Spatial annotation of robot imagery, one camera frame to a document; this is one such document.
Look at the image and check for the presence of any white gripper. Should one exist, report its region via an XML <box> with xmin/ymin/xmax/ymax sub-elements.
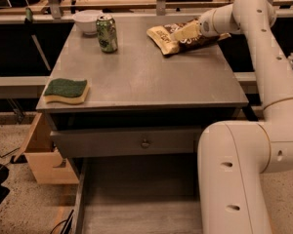
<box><xmin>171</xmin><ymin>9</ymin><xmax>220</xmax><ymax>41</ymax></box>

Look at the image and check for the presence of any brown chip bag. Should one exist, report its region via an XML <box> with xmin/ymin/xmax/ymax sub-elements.
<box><xmin>146</xmin><ymin>18</ymin><xmax>230</xmax><ymax>56</ymax></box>

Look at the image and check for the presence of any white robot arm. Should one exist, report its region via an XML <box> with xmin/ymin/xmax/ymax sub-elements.
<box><xmin>174</xmin><ymin>0</ymin><xmax>293</xmax><ymax>234</ymax></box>

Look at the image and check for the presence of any green and yellow sponge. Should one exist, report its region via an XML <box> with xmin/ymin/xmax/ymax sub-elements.
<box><xmin>43</xmin><ymin>78</ymin><xmax>90</xmax><ymax>104</ymax></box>

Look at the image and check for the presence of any green soda can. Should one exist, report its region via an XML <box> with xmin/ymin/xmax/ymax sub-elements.
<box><xmin>96</xmin><ymin>14</ymin><xmax>118</xmax><ymax>53</ymax></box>

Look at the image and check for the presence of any clear sanitizer bottle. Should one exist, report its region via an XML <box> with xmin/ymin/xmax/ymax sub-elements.
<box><xmin>287</xmin><ymin>52</ymin><xmax>293</xmax><ymax>68</ymax></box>

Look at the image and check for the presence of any white bowl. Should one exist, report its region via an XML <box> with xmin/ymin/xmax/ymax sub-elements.
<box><xmin>72</xmin><ymin>10</ymin><xmax>103</xmax><ymax>35</ymax></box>

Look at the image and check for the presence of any upper grey drawer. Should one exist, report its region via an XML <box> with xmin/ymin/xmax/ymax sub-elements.
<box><xmin>50</xmin><ymin>107</ymin><xmax>238</xmax><ymax>159</ymax></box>

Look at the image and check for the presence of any grey cabinet with drawers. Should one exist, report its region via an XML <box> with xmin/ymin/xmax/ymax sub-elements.
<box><xmin>35</xmin><ymin>15</ymin><xmax>250</xmax><ymax>234</ymax></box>

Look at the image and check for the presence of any lower open grey drawer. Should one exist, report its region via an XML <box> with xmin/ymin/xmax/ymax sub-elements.
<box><xmin>72</xmin><ymin>153</ymin><xmax>202</xmax><ymax>234</ymax></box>

